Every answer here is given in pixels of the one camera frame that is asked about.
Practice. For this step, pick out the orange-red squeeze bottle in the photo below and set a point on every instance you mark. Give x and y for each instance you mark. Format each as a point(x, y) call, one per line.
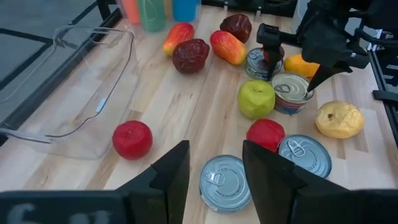
point(130, 11)

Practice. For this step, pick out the green label tin can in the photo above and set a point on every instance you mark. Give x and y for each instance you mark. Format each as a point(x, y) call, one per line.
point(256, 65)

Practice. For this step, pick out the green toy apple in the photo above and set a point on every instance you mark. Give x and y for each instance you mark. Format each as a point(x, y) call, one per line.
point(256, 99)

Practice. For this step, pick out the large dark red toy fruit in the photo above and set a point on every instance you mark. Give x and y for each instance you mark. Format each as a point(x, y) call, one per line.
point(236, 27)
point(190, 56)

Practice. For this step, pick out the orange toy fruit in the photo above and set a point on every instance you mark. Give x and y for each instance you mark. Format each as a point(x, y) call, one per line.
point(298, 65)

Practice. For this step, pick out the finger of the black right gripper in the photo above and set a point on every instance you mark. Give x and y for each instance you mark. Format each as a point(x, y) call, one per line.
point(270, 37)
point(325, 73)

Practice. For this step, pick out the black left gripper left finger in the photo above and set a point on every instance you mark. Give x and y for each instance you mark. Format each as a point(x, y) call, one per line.
point(168, 186)

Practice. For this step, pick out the blue squeeze bottle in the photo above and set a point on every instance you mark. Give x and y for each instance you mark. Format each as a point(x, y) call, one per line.
point(185, 9)

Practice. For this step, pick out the yellow squeeze bottle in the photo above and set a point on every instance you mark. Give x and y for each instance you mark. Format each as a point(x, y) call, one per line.
point(168, 6)

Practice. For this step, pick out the clear plastic fruit bin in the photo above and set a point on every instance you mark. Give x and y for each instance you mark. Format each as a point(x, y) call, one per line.
point(62, 93)

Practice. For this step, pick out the red yellow toy mango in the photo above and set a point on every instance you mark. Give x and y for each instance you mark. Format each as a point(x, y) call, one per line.
point(228, 47)
point(178, 35)

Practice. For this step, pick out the yellow toy pear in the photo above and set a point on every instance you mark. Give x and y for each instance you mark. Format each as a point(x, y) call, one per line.
point(339, 119)

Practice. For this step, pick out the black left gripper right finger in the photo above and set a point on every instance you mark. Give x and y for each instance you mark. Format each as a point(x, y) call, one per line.
point(270, 186)

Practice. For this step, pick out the green squeeze bottle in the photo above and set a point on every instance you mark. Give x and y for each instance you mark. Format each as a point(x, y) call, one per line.
point(151, 15)

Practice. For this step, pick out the plain silver tin can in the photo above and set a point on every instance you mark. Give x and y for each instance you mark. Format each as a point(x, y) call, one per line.
point(224, 183)

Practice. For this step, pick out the red round toy fruit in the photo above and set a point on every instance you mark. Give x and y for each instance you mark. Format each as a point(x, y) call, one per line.
point(265, 133)
point(132, 140)

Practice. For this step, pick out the blue red label tin can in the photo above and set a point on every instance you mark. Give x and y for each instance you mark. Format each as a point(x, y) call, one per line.
point(290, 90)

